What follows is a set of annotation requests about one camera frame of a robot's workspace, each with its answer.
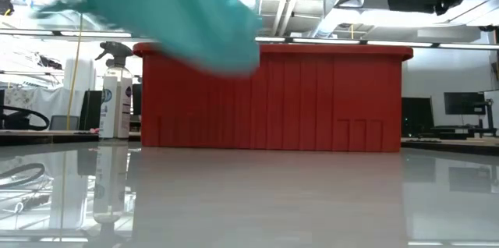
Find teal drawstring shorts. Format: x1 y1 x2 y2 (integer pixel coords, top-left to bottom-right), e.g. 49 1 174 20
33 0 263 76

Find red plastic laundry basket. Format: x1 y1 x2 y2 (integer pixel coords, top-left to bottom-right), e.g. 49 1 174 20
133 42 414 153

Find dark screen behind bottle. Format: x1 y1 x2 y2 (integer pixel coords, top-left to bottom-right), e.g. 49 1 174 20
132 83 143 116

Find spray bottle with grey trigger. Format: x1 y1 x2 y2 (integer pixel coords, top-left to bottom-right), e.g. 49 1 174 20
94 41 134 140

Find large dark monitor screen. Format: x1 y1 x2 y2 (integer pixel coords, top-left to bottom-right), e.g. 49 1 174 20
401 97 434 137

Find small black monitor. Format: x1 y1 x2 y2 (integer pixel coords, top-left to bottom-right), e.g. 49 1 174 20
444 91 487 115

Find yellow hanging cable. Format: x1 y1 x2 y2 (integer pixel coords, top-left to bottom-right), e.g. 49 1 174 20
65 12 84 131

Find black hose loop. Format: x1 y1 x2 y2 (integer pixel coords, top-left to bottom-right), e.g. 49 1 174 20
0 105 51 132

